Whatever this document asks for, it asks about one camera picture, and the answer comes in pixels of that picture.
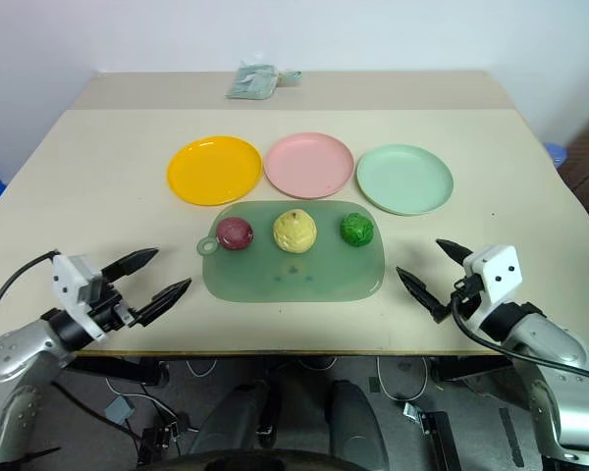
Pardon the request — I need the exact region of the light green plate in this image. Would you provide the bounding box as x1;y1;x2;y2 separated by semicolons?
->
355;143;455;217

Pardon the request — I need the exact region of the black table frame bracket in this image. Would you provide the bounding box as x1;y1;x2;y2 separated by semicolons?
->
402;401;462;471

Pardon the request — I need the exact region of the pink plate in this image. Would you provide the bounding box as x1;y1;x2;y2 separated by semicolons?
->
264;131;355;200

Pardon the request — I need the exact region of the green round vegetable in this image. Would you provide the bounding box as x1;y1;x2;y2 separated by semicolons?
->
339;212;375;248

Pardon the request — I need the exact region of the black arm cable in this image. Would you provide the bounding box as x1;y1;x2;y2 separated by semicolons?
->
450;291;589;387
0;250;61;344

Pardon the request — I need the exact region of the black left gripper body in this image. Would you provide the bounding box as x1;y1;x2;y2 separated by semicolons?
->
88;280;137;331

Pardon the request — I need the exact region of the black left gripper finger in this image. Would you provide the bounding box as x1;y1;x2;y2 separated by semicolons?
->
100;247;160;284
127;278;193;329

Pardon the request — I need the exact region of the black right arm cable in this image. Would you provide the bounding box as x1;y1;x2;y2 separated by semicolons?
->
450;291;589;387

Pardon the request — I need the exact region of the white floor cable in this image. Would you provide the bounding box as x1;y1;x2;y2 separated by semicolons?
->
375;355;429;401

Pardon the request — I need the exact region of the dark rounded robot leg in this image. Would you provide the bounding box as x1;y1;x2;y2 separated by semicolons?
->
327;379;390;467
188;381;282;457

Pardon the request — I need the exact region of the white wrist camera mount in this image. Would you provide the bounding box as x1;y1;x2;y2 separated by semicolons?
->
462;244;523;335
50;253;108;340

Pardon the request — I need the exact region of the translucent green cutting mat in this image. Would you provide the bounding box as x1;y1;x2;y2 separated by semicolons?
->
196;199;388;303

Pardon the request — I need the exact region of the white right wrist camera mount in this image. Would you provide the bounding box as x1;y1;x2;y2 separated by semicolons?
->
462;244;523;335

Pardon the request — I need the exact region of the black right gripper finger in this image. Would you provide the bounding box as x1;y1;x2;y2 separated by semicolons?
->
396;266;454;325
435;238;472;269

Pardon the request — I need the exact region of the blue round stool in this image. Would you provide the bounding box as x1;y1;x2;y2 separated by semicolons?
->
543;141;569;171

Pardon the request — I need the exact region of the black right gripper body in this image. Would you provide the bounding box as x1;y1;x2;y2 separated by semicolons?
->
451;275;483;298

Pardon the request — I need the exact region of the black table frame bar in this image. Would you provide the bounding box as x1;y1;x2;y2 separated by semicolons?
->
68;355;170;387

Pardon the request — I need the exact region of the clear plastic bag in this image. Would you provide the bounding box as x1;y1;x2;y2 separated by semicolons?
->
225;60;303;101

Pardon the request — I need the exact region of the grey power adapter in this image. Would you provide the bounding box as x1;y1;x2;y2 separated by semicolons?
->
103;395;134;422

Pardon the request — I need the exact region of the yellow fruit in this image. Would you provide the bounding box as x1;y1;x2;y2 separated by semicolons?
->
272;207;318;254

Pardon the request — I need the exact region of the dark red fruit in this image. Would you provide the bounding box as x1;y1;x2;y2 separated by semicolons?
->
215;217;254;252

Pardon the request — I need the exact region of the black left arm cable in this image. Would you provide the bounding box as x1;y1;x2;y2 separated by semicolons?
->
0;250;61;344

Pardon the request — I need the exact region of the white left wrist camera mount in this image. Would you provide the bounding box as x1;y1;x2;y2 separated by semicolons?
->
50;253;108;340

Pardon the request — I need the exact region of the yellow plate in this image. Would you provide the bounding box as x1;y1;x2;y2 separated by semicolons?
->
166;135;264;206

